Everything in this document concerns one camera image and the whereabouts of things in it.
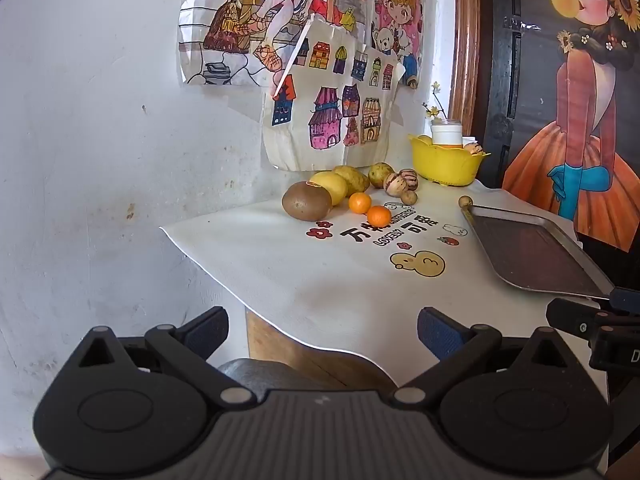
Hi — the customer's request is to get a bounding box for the wooden table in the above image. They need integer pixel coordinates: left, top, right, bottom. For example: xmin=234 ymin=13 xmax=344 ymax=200
xmin=245 ymin=308 xmax=398 ymax=392

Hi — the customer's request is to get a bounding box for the wooden door frame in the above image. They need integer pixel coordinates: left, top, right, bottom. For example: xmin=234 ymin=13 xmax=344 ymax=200
xmin=447 ymin=0 xmax=483 ymax=126

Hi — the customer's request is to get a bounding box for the boy with fan drawing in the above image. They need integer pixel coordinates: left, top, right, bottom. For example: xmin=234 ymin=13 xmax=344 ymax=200
xmin=176 ymin=0 xmax=377 ymax=89

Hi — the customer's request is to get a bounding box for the white jar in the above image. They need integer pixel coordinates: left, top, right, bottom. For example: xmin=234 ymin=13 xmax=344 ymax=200
xmin=431 ymin=119 xmax=464 ymax=148

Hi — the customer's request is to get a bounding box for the girl in orange dress poster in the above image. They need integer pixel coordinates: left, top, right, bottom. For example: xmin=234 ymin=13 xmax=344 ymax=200
xmin=502 ymin=0 xmax=640 ymax=253

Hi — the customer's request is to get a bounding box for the white printed tablecloth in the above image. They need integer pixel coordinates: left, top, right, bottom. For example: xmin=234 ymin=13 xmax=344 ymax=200
xmin=160 ymin=167 xmax=613 ymax=468

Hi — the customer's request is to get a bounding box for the green-yellow oval fruit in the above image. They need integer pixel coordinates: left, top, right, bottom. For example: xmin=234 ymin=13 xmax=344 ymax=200
xmin=333 ymin=165 xmax=372 ymax=197
xmin=368 ymin=162 xmax=396 ymax=189

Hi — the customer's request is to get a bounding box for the child with teddy drawing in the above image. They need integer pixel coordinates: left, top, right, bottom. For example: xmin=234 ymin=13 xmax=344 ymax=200
xmin=370 ymin=0 xmax=430 ymax=91

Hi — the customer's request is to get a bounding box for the brown kiwi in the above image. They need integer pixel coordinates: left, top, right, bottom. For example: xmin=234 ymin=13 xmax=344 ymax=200
xmin=281 ymin=181 xmax=333 ymax=222

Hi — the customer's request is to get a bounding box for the yellow plastic bowl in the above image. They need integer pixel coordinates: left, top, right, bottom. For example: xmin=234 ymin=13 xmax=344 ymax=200
xmin=407 ymin=133 xmax=492 ymax=187

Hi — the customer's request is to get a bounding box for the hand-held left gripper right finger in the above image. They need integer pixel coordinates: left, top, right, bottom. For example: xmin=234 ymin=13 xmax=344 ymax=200
xmin=392 ymin=306 xmax=572 ymax=407

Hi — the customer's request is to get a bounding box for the white tape strip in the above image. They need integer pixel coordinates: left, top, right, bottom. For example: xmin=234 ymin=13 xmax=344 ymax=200
xmin=272 ymin=14 xmax=316 ymax=100

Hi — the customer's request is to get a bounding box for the metal tray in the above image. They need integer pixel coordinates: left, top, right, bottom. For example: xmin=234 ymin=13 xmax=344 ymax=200
xmin=462 ymin=204 xmax=613 ymax=300

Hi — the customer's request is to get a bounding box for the dark grey round seat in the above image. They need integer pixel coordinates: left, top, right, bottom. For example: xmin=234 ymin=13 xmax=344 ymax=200
xmin=217 ymin=357 xmax=306 ymax=397

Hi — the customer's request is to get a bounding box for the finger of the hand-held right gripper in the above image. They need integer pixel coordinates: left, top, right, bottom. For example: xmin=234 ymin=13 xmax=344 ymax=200
xmin=545 ymin=298 xmax=640 ymax=342
xmin=609 ymin=287 xmax=640 ymax=315

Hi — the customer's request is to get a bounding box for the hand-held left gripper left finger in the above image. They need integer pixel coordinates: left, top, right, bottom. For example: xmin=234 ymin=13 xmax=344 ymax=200
xmin=74 ymin=306 xmax=258 ymax=409

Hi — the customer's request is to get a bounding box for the large yellow round fruit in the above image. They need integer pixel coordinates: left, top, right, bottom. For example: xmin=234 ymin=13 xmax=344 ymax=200
xmin=308 ymin=171 xmax=349 ymax=207

